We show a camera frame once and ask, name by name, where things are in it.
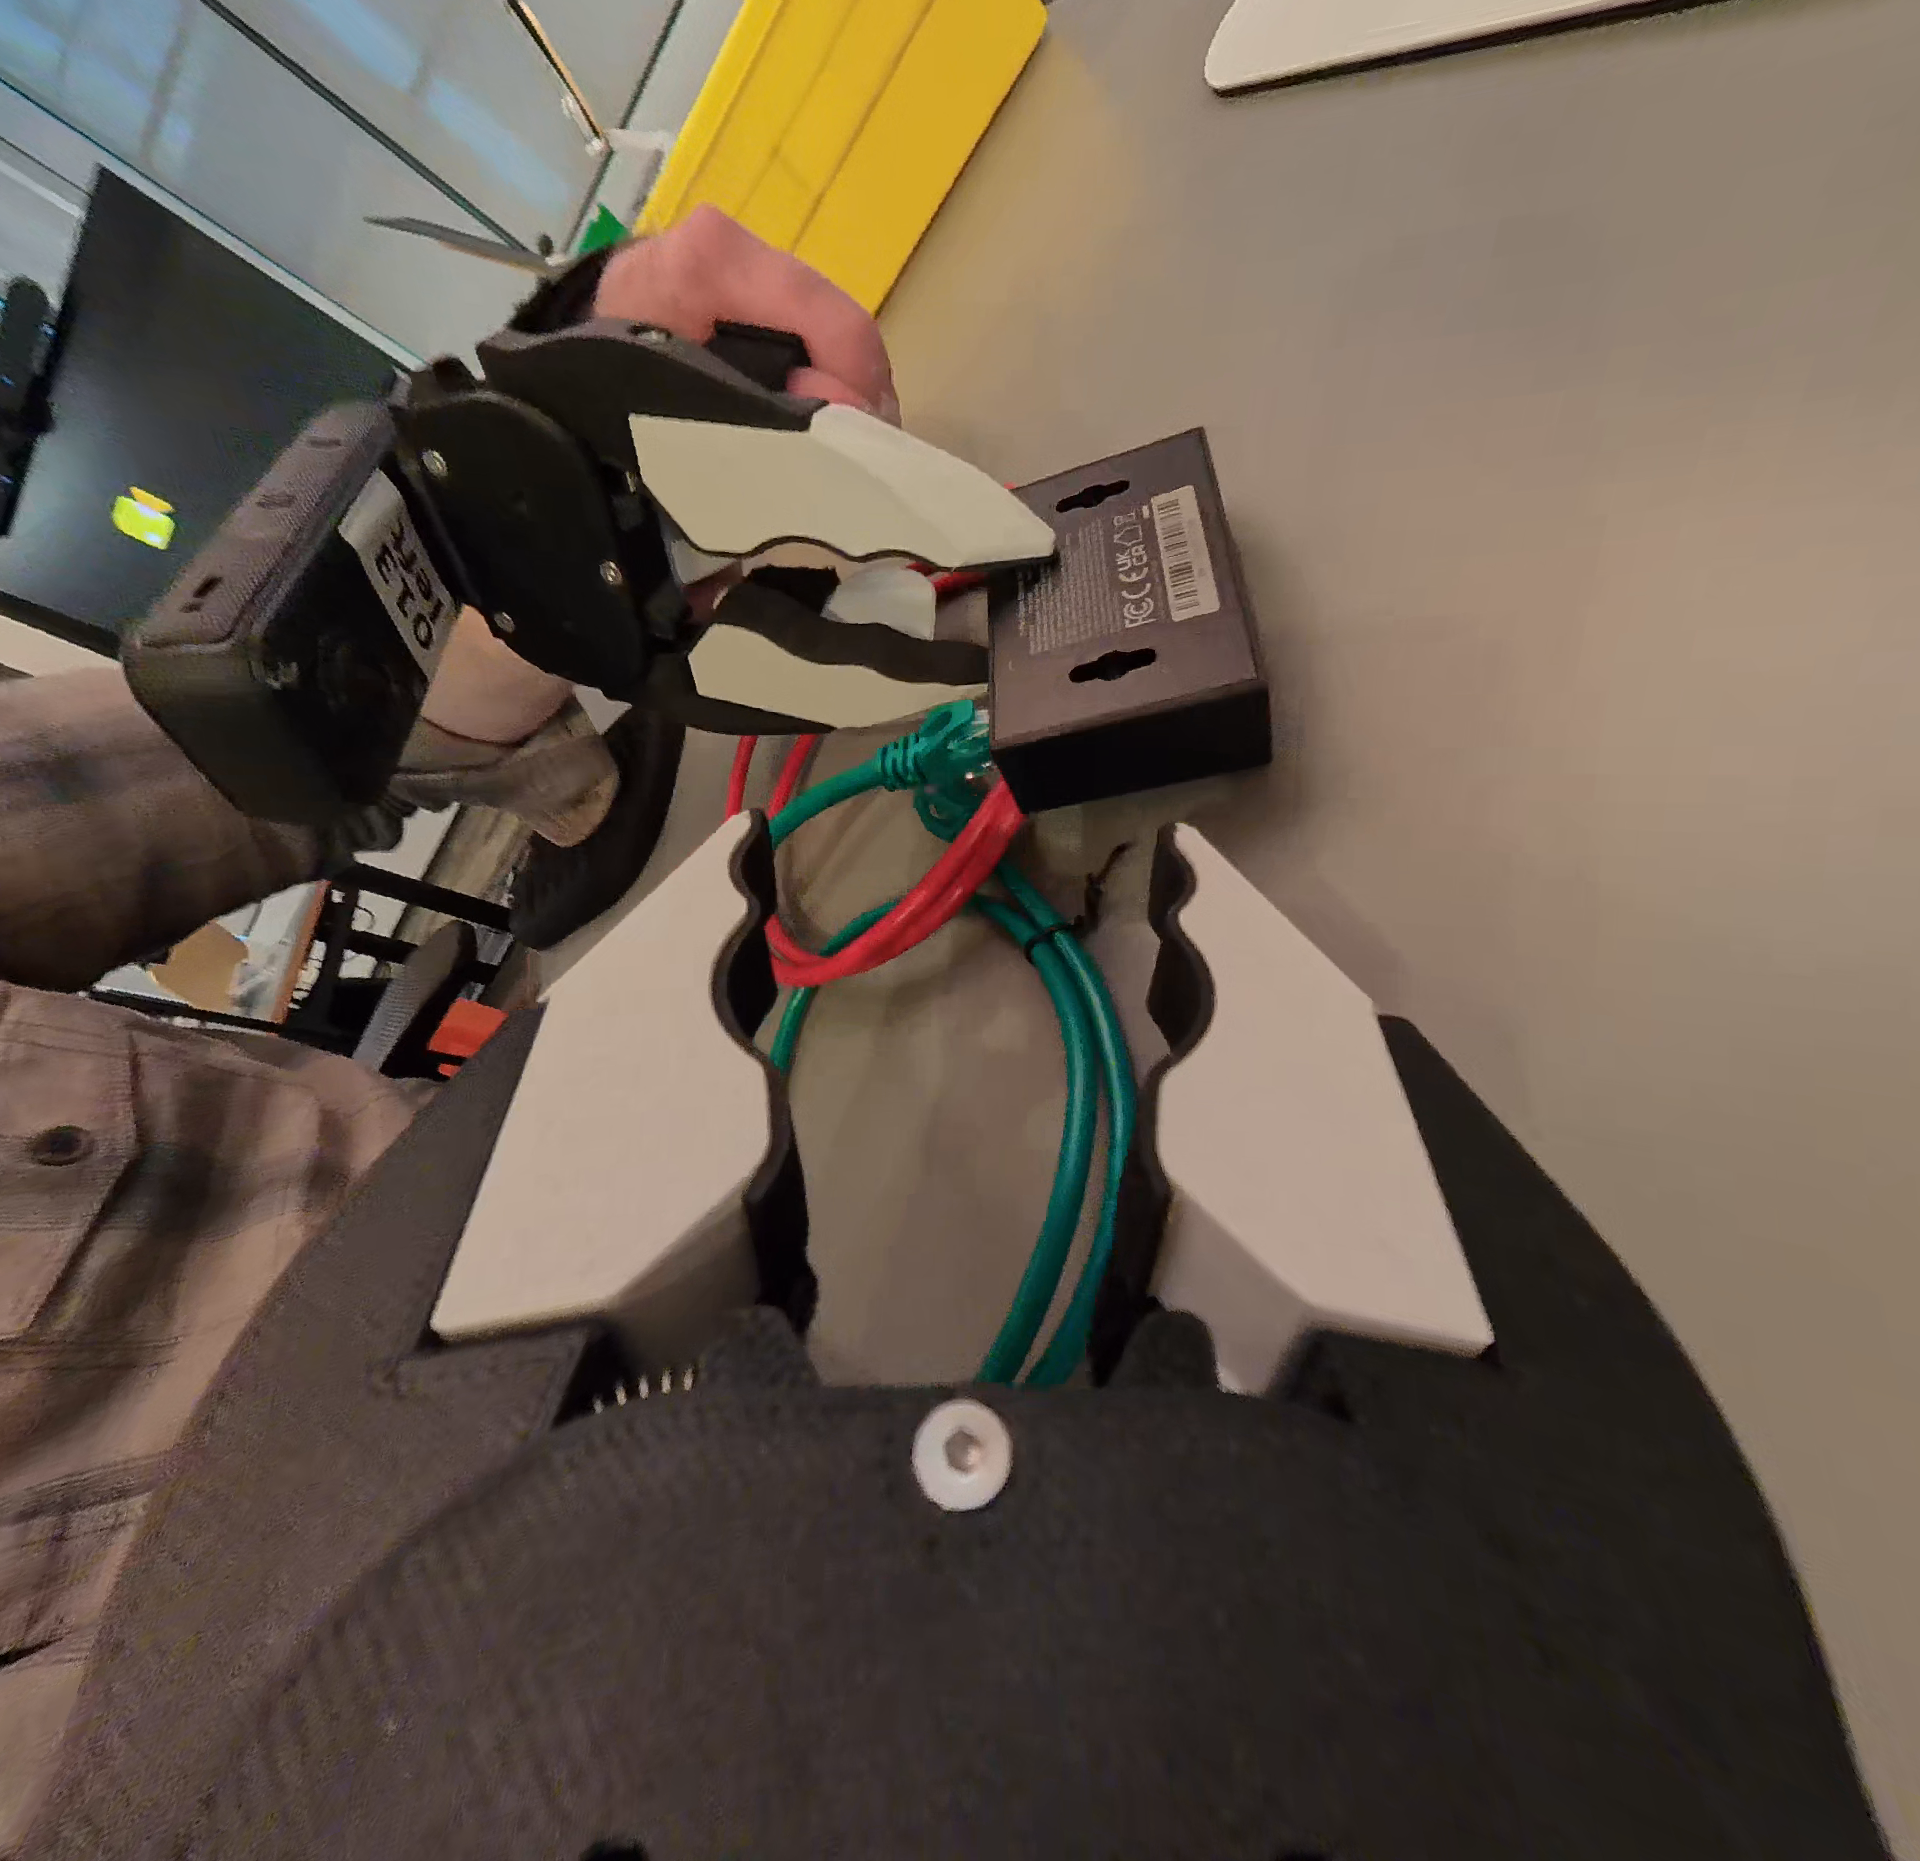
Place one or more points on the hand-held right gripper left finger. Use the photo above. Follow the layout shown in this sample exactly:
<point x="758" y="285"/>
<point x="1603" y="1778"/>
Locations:
<point x="630" y="1127"/>

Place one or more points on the black monitor screen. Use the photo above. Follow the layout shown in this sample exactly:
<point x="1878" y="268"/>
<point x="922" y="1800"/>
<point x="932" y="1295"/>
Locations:
<point x="180" y="345"/>

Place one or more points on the yellow plastic bin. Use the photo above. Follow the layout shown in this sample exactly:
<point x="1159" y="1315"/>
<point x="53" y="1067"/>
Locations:
<point x="854" y="106"/>

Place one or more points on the person's left hand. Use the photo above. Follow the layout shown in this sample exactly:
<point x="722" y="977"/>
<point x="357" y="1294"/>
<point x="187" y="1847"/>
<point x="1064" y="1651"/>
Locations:
<point x="750" y="279"/>

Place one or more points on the person's plaid shirt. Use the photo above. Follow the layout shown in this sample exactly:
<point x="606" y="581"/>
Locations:
<point x="150" y="1216"/>

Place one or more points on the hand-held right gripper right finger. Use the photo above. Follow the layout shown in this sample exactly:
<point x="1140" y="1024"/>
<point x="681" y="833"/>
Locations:
<point x="1306" y="1141"/>

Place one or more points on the white board stand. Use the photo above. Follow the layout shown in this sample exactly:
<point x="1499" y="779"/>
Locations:
<point x="1425" y="17"/>

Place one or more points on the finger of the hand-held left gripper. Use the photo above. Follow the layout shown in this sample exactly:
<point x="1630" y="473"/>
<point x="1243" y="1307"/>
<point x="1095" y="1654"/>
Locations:
<point x="795" y="684"/>
<point x="842" y="480"/>

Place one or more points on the black ethernet switch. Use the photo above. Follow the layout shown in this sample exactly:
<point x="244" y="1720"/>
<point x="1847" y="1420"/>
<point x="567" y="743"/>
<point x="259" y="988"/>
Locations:
<point x="1140" y="646"/>

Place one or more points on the person's left forearm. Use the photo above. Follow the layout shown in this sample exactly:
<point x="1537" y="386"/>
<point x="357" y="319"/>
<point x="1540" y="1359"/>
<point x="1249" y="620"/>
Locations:
<point x="135" y="841"/>

